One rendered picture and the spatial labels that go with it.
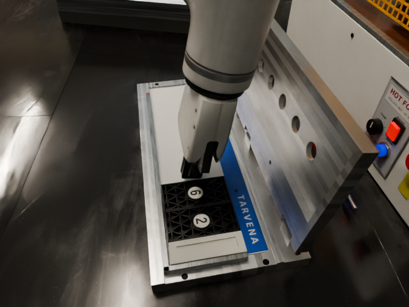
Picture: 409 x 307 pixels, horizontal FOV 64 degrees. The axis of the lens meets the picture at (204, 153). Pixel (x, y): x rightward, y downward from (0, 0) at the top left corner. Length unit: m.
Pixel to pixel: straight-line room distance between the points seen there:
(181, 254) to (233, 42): 0.26
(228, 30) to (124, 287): 0.33
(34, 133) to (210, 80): 0.43
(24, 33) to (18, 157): 0.51
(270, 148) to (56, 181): 0.35
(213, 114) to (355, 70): 0.31
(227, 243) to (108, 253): 0.17
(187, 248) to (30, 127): 0.42
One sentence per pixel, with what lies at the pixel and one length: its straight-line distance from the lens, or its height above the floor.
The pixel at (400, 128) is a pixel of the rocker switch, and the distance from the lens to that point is 0.53.
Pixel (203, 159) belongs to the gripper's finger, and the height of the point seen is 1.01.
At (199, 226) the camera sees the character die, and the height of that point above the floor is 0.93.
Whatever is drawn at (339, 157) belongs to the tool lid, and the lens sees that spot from 0.36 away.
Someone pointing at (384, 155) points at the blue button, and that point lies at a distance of 0.56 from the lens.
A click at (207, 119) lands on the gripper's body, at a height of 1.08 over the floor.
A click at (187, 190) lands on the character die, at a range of 0.49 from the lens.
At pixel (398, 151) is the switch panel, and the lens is 0.54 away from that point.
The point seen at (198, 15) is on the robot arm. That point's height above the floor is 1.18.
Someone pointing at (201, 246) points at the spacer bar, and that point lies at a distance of 0.44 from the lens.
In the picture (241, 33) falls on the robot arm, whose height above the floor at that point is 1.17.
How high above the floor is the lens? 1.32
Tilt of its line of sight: 45 degrees down
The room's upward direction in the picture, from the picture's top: straight up
